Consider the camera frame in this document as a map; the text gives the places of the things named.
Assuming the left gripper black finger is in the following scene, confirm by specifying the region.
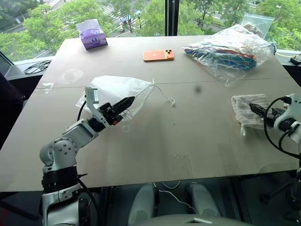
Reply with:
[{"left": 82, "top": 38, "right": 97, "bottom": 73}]
[
  {"left": 112, "top": 96, "right": 136, "bottom": 111},
  {"left": 117, "top": 101, "right": 134, "bottom": 116}
]

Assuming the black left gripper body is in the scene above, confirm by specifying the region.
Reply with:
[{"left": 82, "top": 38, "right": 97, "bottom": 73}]
[{"left": 98, "top": 102, "right": 124, "bottom": 127}]

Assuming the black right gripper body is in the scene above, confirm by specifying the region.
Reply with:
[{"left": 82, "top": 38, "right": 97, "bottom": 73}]
[{"left": 263, "top": 107, "right": 286, "bottom": 128}]

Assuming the white towel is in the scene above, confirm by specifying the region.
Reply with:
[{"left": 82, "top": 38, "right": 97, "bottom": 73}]
[{"left": 230, "top": 93, "right": 271, "bottom": 137}]

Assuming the white drawstring bag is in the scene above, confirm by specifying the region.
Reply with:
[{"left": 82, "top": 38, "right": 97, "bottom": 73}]
[{"left": 75, "top": 75, "right": 177, "bottom": 133}]

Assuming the clear bag of colourful items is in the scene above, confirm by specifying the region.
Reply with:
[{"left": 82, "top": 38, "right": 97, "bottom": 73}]
[{"left": 181, "top": 24, "right": 277, "bottom": 88}]

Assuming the clear zip bag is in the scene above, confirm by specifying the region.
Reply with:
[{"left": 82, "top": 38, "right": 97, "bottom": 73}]
[{"left": 241, "top": 13, "right": 275, "bottom": 40}]

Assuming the orange smartphone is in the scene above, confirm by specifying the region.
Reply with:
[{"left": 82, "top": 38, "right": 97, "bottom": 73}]
[{"left": 143, "top": 49, "right": 175, "bottom": 63}]

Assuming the purple tissue pack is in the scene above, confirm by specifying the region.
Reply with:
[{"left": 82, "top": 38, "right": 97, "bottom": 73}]
[{"left": 75, "top": 18, "right": 109, "bottom": 51}]

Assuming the black stand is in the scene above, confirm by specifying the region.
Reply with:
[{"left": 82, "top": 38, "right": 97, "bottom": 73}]
[{"left": 259, "top": 169, "right": 301, "bottom": 222}]

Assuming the grey rounded robot leg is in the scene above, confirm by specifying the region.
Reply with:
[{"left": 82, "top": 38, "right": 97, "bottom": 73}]
[
  {"left": 127, "top": 183, "right": 156, "bottom": 226},
  {"left": 185, "top": 182, "right": 222, "bottom": 220}
]

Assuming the grey robot torso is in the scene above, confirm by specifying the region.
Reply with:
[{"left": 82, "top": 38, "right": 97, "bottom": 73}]
[{"left": 140, "top": 213, "right": 255, "bottom": 226}]

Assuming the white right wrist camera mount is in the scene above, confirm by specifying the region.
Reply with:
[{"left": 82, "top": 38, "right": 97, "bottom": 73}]
[{"left": 273, "top": 93, "right": 301, "bottom": 143}]

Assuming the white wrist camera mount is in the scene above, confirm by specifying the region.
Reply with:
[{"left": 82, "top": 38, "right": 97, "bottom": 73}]
[
  {"left": 84, "top": 86, "right": 111, "bottom": 126},
  {"left": 273, "top": 93, "right": 301, "bottom": 143}
]

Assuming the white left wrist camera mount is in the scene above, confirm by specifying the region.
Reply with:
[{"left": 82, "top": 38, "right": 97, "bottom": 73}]
[{"left": 84, "top": 86, "right": 111, "bottom": 126}]

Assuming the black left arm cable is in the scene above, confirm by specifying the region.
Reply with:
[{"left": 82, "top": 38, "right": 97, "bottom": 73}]
[{"left": 77, "top": 100, "right": 102, "bottom": 226}]

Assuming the coiled black cable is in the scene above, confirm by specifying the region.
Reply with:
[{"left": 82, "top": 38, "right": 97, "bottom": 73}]
[{"left": 24, "top": 60, "right": 53, "bottom": 75}]

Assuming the dark window frame post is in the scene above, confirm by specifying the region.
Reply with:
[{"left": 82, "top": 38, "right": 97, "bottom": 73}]
[{"left": 165, "top": 0, "right": 181, "bottom": 37}]

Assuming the thin white cable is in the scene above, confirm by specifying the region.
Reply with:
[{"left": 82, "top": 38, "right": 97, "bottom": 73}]
[{"left": 153, "top": 181, "right": 196, "bottom": 210}]

